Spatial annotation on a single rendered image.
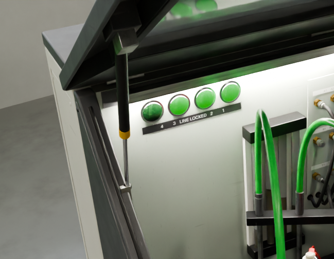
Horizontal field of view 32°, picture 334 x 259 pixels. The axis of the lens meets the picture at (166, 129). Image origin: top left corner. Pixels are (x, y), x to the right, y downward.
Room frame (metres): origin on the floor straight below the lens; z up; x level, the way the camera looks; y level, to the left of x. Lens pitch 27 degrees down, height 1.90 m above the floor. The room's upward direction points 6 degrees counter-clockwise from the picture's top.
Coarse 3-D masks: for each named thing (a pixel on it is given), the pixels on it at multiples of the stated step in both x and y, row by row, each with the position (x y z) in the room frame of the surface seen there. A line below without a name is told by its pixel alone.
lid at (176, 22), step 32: (96, 0) 0.71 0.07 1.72; (128, 0) 0.75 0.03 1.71; (160, 0) 0.70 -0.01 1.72; (192, 0) 0.76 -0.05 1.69; (224, 0) 0.81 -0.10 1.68; (256, 0) 0.87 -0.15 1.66; (288, 0) 0.93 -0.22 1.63; (320, 0) 1.01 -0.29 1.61; (96, 32) 0.73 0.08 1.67; (128, 32) 0.74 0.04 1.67; (160, 32) 0.90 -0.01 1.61; (192, 32) 0.97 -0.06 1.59; (224, 32) 1.02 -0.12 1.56; (256, 32) 1.04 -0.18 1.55; (288, 32) 1.15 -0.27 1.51; (320, 32) 1.27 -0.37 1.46; (64, 64) 1.01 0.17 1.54; (96, 64) 1.01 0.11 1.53; (128, 64) 0.99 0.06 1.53; (160, 64) 1.09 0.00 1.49
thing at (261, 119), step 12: (264, 120) 0.92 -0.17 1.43; (264, 132) 0.89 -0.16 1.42; (276, 168) 0.82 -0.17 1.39; (276, 180) 0.80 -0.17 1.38; (276, 192) 0.78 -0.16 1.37; (276, 204) 0.77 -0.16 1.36; (276, 216) 0.75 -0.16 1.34; (276, 228) 0.74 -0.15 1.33; (276, 240) 0.74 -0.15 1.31; (276, 252) 0.73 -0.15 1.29
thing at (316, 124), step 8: (320, 120) 1.01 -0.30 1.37; (328, 120) 0.99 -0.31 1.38; (312, 128) 1.04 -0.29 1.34; (304, 136) 1.06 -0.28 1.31; (304, 144) 1.06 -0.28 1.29; (304, 152) 1.07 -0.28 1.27; (304, 160) 1.07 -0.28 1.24; (296, 184) 1.09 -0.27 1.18; (296, 192) 1.08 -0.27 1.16; (296, 200) 1.08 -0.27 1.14; (296, 208) 1.08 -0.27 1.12
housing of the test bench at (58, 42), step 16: (48, 32) 1.35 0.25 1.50; (64, 32) 1.33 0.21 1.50; (48, 48) 1.30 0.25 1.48; (64, 48) 1.22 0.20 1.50; (48, 64) 1.35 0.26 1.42; (64, 96) 1.21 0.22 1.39; (64, 112) 1.25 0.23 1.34; (64, 128) 1.30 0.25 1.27; (64, 144) 1.35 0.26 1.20; (80, 144) 1.11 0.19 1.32; (80, 160) 1.16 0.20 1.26; (80, 176) 1.20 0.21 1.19; (80, 192) 1.24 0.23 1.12; (80, 208) 1.29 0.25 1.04; (80, 224) 1.34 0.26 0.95; (96, 224) 1.11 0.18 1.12; (96, 240) 1.14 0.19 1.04; (96, 256) 1.19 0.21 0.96
